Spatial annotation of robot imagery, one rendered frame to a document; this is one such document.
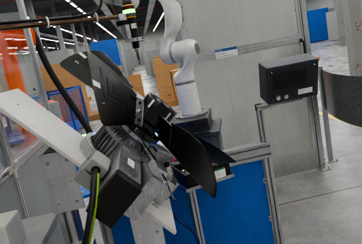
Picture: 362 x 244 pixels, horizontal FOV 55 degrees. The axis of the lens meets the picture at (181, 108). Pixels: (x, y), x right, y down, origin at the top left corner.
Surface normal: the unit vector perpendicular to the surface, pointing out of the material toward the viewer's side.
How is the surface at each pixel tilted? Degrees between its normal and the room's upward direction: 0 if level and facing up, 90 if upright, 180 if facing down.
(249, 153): 90
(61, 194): 90
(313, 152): 90
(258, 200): 90
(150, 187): 102
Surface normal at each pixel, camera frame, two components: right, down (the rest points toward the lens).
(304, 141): 0.11, 0.15
